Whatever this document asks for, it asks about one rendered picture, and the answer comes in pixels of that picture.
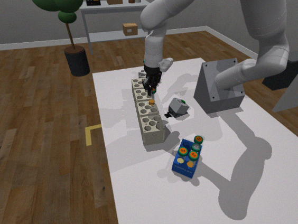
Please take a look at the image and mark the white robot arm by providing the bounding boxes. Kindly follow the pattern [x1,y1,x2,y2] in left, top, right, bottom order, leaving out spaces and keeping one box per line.
[140,0,290,90]

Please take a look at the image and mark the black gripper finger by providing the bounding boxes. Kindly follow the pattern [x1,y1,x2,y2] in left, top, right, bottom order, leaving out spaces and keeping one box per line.
[142,76,156,97]
[153,72,162,89]

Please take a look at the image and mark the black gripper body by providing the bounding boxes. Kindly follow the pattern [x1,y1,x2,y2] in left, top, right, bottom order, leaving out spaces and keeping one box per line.
[144,64,161,83]

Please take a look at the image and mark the beige bucket adapter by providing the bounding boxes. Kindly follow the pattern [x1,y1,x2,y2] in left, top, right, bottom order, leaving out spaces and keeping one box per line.
[140,115,165,146]
[137,101,159,127]
[132,78,146,97]
[134,89,149,112]

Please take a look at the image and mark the green tube cap with grey label dot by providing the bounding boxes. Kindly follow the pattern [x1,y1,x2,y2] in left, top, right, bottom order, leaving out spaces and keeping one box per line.
[191,143,201,153]

